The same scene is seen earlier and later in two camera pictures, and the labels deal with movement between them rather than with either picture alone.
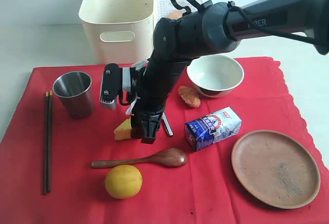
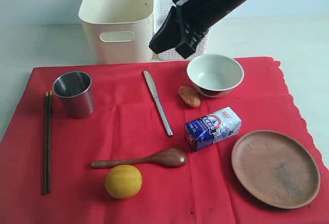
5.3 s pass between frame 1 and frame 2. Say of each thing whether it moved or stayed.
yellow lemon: stayed
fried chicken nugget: stayed
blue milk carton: stayed
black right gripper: moved
